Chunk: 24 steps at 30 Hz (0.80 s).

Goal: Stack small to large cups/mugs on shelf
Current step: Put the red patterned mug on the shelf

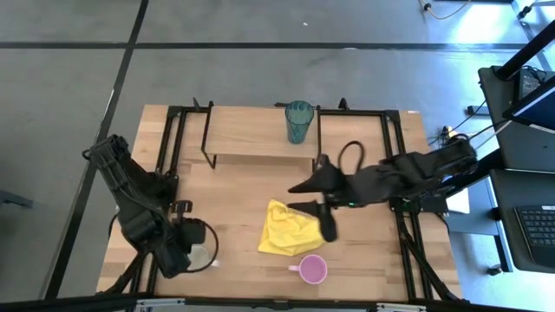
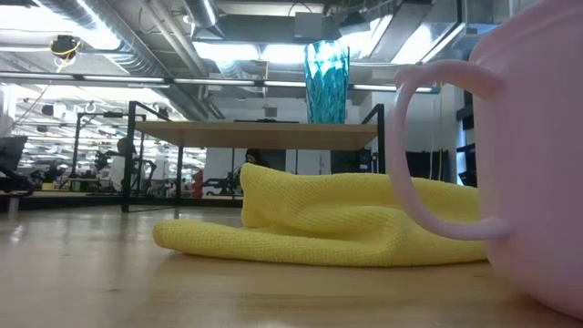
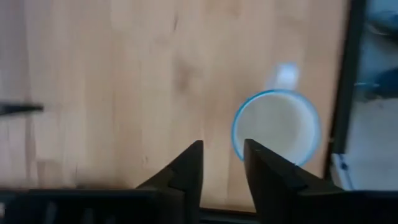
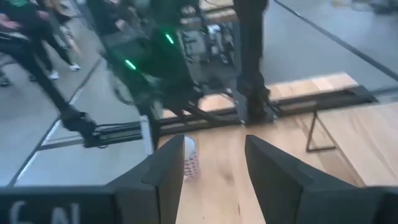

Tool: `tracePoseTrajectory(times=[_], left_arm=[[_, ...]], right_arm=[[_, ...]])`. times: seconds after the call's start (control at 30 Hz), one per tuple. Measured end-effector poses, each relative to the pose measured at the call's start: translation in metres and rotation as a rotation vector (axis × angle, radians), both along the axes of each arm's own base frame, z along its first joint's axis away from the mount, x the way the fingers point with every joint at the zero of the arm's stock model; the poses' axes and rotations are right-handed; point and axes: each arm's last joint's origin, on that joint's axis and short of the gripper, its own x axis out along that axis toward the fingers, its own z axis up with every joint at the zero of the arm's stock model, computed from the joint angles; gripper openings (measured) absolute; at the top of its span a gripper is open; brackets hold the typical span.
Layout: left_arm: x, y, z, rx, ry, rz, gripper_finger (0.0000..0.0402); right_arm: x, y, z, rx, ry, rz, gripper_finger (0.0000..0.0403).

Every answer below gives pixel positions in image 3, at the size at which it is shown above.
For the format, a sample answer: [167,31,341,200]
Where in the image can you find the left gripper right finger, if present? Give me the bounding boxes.
[244,138,398,224]

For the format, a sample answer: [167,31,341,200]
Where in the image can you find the silver aluminium bar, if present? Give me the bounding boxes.
[330,151,356,191]

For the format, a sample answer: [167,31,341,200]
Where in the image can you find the black aluminium rig frame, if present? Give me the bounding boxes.
[323,0,368,182]

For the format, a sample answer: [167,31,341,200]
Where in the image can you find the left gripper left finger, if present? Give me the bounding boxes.
[0,139,205,224]

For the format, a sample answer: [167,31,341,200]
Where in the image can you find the wooden shelf black legs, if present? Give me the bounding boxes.
[0,103,45,116]

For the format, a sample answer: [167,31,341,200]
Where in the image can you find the red white patterned mug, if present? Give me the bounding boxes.
[231,62,323,167]

